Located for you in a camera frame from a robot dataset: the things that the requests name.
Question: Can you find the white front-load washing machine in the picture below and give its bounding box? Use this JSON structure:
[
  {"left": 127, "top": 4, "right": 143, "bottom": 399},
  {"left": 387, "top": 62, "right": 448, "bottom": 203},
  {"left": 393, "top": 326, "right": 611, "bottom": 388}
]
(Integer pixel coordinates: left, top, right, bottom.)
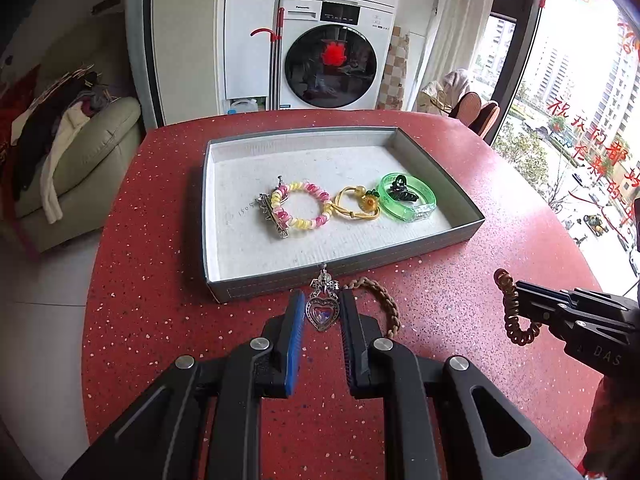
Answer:
[{"left": 280, "top": 0, "right": 399, "bottom": 110}]

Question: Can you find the red handled mop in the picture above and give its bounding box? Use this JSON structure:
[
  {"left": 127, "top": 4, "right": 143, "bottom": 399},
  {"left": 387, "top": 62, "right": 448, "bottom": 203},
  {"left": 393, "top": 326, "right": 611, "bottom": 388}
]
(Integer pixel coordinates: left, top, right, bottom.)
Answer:
[{"left": 250, "top": 6, "right": 284, "bottom": 110}]

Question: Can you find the white detergent bottle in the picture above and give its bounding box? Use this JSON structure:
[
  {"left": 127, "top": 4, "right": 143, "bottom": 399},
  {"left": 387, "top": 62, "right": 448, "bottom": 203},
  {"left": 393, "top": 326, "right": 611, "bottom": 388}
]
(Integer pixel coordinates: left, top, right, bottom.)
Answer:
[{"left": 227, "top": 98, "right": 259, "bottom": 115}]

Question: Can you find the brown chair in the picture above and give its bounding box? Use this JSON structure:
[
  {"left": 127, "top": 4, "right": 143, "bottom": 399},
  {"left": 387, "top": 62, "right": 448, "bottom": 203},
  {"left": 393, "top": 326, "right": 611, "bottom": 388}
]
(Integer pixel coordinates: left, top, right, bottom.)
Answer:
[
  {"left": 449, "top": 91, "right": 483, "bottom": 127},
  {"left": 469, "top": 101, "right": 500, "bottom": 139}
]

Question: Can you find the checkered hanging towel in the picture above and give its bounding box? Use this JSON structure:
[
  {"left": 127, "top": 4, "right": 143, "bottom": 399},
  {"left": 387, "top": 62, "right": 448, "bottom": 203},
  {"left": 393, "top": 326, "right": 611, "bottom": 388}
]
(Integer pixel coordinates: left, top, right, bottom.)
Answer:
[{"left": 376, "top": 26, "right": 410, "bottom": 110}]

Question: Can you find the cream leather sofa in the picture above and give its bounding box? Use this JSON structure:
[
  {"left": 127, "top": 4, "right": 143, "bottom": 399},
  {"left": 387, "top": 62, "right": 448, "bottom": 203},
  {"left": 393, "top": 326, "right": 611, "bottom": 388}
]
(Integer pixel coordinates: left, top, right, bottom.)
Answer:
[{"left": 1, "top": 13, "right": 144, "bottom": 255}]

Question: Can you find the white bag on chair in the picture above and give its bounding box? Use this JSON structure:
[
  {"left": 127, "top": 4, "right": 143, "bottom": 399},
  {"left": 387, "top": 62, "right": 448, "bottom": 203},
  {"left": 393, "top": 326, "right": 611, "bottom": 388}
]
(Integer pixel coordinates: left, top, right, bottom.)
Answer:
[{"left": 416, "top": 68, "right": 472, "bottom": 116}]

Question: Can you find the green translucent bangle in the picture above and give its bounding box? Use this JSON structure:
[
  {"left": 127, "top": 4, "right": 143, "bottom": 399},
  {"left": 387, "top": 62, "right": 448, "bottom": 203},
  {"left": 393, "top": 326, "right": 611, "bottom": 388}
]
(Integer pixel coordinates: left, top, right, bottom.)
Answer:
[{"left": 376, "top": 172, "right": 437, "bottom": 222}]

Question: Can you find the silver heart pendant charm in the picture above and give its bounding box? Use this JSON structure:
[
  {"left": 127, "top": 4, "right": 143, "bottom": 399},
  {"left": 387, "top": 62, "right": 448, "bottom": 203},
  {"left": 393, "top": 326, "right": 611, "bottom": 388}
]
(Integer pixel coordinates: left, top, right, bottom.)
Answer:
[{"left": 305, "top": 263, "right": 340, "bottom": 333}]

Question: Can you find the brown spiral hair tie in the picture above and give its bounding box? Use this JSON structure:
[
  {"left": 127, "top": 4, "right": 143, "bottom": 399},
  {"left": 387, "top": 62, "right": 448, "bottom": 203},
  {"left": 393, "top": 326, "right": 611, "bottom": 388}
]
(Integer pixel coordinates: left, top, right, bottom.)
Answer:
[{"left": 492, "top": 266, "right": 544, "bottom": 347}]

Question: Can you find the black hair claw clip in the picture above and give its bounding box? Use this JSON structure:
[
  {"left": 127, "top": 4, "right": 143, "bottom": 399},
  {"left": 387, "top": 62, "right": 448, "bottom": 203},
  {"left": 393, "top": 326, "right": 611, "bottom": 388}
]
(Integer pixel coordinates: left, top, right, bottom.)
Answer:
[{"left": 387, "top": 174, "right": 419, "bottom": 203}]

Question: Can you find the white tall cabinet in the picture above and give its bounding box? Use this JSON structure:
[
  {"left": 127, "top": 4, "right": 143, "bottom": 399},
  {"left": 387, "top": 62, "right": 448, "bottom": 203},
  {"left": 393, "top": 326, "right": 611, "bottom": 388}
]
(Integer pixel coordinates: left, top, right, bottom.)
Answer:
[{"left": 124, "top": 0, "right": 284, "bottom": 131}]

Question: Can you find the pile of clothes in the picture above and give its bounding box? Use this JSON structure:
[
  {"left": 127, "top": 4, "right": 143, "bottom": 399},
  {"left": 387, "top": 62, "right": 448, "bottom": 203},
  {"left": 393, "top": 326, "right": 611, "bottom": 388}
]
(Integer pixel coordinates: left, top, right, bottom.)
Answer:
[{"left": 6, "top": 65, "right": 114, "bottom": 224}]

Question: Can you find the beige braided bracelet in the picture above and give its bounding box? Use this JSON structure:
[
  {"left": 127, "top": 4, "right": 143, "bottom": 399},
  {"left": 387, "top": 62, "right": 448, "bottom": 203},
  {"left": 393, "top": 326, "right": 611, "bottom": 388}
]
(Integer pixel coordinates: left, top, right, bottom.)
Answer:
[{"left": 344, "top": 276, "right": 403, "bottom": 340}]

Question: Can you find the pink yellow beaded bracelet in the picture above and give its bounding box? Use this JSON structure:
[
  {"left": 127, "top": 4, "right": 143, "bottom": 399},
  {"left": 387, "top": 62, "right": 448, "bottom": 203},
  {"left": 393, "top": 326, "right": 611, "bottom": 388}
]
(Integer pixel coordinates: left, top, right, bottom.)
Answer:
[{"left": 268, "top": 180, "right": 334, "bottom": 232}]

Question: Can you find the grey jewelry tray box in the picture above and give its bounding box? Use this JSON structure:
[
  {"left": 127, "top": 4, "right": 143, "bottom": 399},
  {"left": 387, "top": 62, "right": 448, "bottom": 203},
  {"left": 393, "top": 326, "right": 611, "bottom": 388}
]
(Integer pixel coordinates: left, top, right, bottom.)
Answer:
[{"left": 202, "top": 127, "right": 485, "bottom": 304}]

